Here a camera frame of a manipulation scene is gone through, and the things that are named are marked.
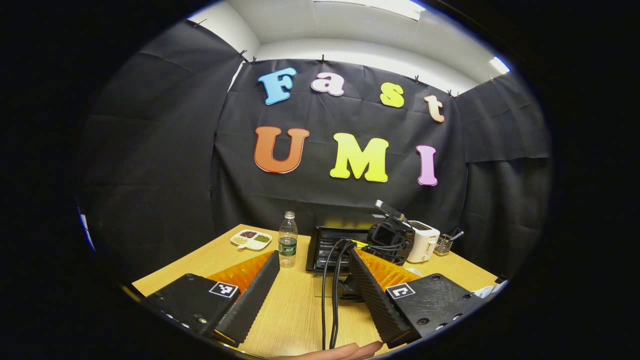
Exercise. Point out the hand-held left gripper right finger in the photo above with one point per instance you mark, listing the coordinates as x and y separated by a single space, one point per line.
375 297

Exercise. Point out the white divided plate with grains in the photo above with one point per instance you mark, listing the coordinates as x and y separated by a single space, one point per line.
251 240

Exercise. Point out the small ceiling light panel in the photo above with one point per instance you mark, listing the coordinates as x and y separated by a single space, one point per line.
499 65

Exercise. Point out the clear water bottle green label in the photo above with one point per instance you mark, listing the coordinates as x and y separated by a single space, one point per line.
287 245

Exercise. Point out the black electric oven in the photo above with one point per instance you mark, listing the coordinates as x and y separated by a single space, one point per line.
314 250

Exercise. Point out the large ceiling light panel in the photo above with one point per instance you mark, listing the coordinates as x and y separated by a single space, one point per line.
380 6

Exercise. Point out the black backdrop cloth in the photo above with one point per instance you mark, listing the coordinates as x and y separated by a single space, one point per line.
150 165

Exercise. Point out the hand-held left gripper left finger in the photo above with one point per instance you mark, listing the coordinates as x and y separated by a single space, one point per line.
255 297

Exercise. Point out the white toaster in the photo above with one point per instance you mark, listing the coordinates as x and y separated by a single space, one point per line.
425 240

